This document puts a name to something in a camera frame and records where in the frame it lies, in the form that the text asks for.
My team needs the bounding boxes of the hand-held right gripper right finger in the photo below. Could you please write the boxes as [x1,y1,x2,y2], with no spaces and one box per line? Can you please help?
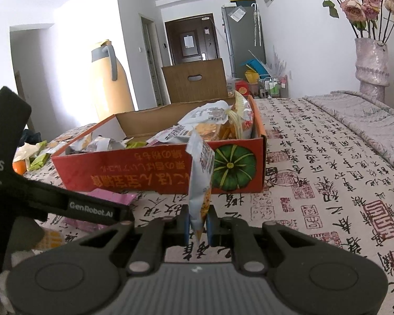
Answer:
[207,205,317,274]

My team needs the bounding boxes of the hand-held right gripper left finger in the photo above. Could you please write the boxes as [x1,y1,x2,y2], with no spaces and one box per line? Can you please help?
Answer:
[75,205,193,276]

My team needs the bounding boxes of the white orange snack packet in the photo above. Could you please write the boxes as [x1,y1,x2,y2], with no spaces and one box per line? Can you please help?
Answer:
[186,130,216,244]

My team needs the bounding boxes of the orange cardboard box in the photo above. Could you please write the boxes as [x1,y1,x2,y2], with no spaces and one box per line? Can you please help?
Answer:
[51,94,267,195]

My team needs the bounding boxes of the pink wafer packet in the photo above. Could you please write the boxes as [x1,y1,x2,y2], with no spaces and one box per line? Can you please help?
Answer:
[65,188,139,231]

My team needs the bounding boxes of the pile of snack packets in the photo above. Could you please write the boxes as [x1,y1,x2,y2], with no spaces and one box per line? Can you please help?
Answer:
[66,90,254,155]

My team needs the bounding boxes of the person's left hand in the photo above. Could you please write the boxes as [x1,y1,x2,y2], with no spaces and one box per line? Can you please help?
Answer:
[0,228,23,315]

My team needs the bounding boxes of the cream crumpled tissue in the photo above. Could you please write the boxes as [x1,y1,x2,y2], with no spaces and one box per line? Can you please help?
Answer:
[15,142,48,162]

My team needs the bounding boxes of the green snack packet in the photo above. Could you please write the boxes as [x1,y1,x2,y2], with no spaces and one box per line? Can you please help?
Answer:
[28,153,52,172]

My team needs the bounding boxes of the cream yellow thermos jug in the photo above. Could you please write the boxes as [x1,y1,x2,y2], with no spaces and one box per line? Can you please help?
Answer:
[90,39,135,123]

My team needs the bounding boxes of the red gift box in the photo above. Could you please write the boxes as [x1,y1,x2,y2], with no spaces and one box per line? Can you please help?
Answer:
[234,80,251,98]

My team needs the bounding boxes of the brown chair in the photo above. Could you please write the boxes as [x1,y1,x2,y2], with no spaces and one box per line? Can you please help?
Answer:
[161,58,229,104]

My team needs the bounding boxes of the yellow bag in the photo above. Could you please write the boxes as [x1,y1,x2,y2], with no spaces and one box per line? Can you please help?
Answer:
[244,69,261,85]

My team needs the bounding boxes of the grey quilted cloth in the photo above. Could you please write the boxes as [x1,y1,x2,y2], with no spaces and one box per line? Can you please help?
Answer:
[303,90,394,186]

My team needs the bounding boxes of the dark wooden door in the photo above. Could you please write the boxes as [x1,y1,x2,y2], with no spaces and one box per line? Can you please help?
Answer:
[164,13,219,66]

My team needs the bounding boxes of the grey refrigerator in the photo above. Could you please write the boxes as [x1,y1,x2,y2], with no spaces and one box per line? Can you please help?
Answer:
[221,1,267,73]

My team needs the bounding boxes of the white umbrella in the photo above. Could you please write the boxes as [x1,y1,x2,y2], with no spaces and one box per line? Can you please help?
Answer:
[251,3,262,47]

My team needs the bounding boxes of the pale pink vase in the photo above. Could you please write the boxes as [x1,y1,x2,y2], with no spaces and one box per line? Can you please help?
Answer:
[354,37,391,101]

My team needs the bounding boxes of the dried pink roses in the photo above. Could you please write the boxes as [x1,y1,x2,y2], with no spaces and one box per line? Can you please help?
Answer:
[304,0,394,45]

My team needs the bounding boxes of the wire storage cart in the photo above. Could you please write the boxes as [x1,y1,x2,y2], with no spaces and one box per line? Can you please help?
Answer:
[259,75,288,98]

